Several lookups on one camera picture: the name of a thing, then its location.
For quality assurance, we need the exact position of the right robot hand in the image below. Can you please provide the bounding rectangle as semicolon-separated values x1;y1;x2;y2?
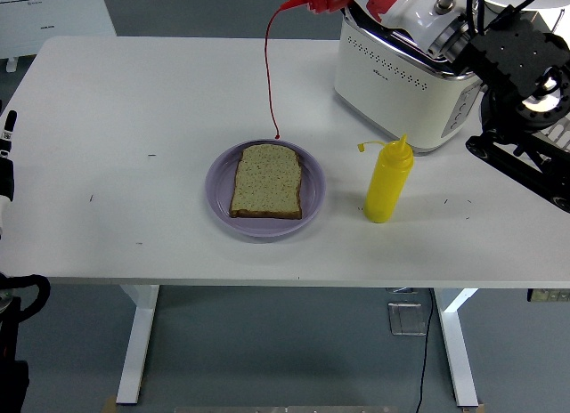
336;0;467;54

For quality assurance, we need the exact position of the white table leg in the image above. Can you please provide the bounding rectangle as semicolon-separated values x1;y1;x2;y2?
115;284;160;405
434;287;480;409

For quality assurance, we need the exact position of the metal floor socket plate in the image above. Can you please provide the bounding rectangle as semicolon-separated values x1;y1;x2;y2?
387;301;428;337

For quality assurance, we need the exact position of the black floor cable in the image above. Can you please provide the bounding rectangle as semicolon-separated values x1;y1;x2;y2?
414;287;436;413

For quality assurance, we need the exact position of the desk control panel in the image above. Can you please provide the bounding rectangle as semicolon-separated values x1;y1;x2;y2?
526;287;570;304

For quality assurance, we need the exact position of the bread slice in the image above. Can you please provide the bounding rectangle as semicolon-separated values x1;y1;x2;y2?
228;143;303;221

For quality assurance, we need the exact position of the white room heater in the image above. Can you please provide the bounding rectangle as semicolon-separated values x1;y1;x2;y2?
0;0;118;74

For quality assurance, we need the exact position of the yellow squeeze bottle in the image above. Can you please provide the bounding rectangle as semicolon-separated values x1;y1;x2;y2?
354;133;415;224

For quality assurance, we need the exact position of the white chrome toaster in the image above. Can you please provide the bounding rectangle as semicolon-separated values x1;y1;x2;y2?
332;4;485;156

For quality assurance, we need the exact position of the purple round plate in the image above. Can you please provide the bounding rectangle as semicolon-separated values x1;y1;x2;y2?
204;139;326;239

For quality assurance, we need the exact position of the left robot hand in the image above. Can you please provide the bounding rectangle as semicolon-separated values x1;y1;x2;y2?
0;109;18;240

